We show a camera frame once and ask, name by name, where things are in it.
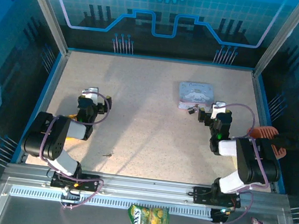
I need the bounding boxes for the small metal padlock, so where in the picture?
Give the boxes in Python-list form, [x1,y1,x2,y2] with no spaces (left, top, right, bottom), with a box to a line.
[188,103,200,116]

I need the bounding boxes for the cartoon print tin box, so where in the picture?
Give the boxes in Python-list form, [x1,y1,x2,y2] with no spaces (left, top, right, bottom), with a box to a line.
[176,80,215,113]

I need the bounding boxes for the yellow snack bag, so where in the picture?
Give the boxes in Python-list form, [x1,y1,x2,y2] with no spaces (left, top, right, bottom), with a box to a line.
[65,112,80,122]

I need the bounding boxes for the beige orange cutlery holder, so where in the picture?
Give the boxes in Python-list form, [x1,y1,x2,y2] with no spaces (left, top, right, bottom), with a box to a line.
[243,123,290,162]

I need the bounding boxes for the black tool in holder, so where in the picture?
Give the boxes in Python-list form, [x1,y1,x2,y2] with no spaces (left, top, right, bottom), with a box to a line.
[269,132,299,154]

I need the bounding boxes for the green candy bag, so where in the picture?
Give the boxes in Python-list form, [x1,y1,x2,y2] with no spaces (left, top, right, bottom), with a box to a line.
[126,203,171,224]

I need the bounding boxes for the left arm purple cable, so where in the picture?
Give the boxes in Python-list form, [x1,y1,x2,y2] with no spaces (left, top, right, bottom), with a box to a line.
[32,85,114,215]

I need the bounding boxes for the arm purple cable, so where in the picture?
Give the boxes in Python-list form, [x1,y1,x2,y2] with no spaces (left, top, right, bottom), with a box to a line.
[32,85,114,215]
[208,101,279,224]

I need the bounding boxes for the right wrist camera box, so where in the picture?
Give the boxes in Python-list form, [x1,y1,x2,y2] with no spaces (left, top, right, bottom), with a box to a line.
[210,100,227,120]

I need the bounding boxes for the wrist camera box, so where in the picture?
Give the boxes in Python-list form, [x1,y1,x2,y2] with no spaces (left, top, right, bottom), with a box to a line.
[80,85,100,104]
[210,100,227,120]

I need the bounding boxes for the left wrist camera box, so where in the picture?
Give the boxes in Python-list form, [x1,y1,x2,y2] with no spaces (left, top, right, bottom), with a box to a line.
[80,85,100,104]

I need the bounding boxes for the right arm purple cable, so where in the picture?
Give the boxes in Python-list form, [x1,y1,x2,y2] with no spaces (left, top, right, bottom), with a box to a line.
[208,101,279,224]

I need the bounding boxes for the aluminium table edge rail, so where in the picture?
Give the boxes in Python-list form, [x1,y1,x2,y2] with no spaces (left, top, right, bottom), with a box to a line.
[13,46,70,168]
[239,72,291,193]

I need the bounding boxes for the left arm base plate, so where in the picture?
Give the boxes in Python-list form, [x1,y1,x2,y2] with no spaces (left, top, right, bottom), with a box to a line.
[50,169,102,193]

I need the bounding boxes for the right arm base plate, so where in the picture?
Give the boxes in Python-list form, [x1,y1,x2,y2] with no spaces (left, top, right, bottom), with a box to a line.
[192,186,243,209]

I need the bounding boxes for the aluminium mounting rail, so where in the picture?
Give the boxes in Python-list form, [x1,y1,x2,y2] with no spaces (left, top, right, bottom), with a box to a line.
[3,162,289,213]

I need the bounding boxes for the white slotted cable duct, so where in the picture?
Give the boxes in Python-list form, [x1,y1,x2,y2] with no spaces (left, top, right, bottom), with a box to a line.
[9,184,214,220]

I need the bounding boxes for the aluminium frame post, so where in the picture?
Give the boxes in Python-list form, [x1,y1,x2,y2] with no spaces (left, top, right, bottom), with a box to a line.
[252,0,299,84]
[12,0,76,57]

